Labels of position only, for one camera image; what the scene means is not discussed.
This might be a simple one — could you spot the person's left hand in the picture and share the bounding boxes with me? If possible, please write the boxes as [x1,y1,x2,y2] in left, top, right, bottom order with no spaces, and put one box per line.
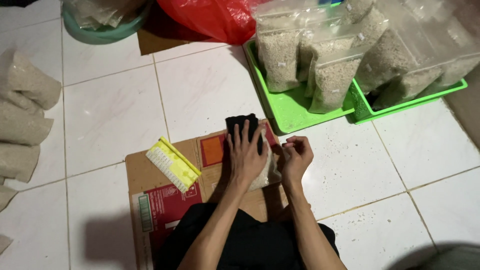
[226,120,270,185]

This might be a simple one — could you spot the person's right hand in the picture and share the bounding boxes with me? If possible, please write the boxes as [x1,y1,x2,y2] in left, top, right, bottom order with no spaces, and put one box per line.
[281,136,314,185]

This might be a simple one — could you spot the small clear grain bag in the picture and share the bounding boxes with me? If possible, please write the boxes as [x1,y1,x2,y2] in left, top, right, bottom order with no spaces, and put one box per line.
[247,129,283,192]

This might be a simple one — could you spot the black cloth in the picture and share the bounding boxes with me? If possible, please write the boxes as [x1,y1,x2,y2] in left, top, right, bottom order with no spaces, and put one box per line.
[225,113,264,155]

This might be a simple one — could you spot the green plastic tray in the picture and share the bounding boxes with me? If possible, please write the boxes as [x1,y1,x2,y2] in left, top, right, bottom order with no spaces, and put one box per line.
[243,39,355,135]

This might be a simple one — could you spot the green plastic basket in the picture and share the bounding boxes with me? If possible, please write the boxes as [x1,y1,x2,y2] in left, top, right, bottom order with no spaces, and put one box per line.
[349,77,469,125]

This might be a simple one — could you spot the group of clear grain-filled pouches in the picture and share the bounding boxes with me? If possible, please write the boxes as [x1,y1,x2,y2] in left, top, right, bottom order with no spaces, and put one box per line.
[253,0,480,115]

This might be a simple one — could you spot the person's black shorts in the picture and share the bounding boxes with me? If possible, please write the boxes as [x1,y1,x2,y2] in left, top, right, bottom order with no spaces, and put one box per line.
[155,202,340,270]

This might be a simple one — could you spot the yellow plastic bag sealer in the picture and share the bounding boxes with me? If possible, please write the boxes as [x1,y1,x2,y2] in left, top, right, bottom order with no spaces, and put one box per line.
[145,136,202,194]

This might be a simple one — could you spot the flattened brown cardboard box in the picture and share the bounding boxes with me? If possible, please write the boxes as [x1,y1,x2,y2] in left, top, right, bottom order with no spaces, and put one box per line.
[125,119,290,270]

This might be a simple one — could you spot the red plastic bag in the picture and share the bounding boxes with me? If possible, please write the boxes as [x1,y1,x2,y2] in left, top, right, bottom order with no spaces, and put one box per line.
[156,0,271,46]

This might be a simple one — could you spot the brown cardboard sheet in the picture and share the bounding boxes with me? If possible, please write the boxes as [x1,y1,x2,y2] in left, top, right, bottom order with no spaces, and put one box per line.
[136,28,228,56]

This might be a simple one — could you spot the teal plastic basin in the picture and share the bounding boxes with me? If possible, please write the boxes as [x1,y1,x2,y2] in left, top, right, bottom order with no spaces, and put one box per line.
[61,0,152,46]

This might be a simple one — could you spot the crumpled clear plastic bags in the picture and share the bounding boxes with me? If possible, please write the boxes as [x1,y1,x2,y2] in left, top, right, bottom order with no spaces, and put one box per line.
[64,0,148,31]

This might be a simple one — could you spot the pile of sealed grain packs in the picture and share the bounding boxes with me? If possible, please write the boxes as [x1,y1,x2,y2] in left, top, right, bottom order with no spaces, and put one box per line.
[0,48,62,256]

